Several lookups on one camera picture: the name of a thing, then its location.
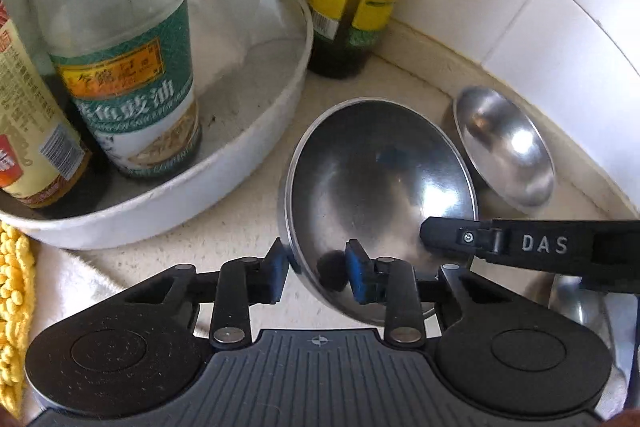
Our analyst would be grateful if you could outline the white towel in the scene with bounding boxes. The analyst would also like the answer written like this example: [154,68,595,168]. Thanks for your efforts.
[19,238,126,423]

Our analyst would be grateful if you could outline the yellow cap vinegar bottle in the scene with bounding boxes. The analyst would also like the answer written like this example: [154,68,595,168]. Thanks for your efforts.
[1,6,111,219]

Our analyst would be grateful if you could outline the yellow chenille cloth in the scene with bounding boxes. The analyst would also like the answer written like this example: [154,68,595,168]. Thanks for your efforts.
[1,222,36,419]

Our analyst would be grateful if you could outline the white round turntable tray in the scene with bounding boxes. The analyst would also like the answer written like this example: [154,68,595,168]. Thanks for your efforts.
[1,0,311,251]

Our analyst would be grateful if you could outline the steel bowl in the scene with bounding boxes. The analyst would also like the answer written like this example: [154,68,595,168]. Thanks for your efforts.
[548,275,613,349]
[279,98,478,326]
[451,86,555,217]

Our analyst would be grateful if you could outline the purple label fish sauce bottle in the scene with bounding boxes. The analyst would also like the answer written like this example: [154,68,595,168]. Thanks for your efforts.
[30,0,201,179]

